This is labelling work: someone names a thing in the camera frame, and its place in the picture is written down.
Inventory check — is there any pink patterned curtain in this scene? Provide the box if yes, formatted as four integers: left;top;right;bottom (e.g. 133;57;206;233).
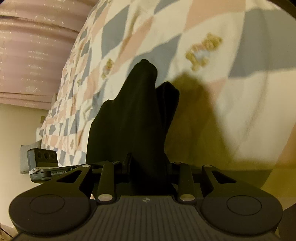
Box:
0;0;102;109

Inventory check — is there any checkered bear print quilt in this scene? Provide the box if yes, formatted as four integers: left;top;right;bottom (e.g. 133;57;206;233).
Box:
38;0;296;188

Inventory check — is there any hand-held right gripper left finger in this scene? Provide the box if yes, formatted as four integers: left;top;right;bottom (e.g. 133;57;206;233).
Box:
54;153;133;202

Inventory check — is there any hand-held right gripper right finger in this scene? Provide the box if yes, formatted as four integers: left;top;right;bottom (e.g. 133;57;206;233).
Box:
172;161;236;202

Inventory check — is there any black garment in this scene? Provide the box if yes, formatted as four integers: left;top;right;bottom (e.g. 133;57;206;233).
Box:
86;59;180;197

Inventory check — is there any grey square pillow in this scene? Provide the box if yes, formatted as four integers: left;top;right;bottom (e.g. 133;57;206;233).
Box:
20;145;42;175

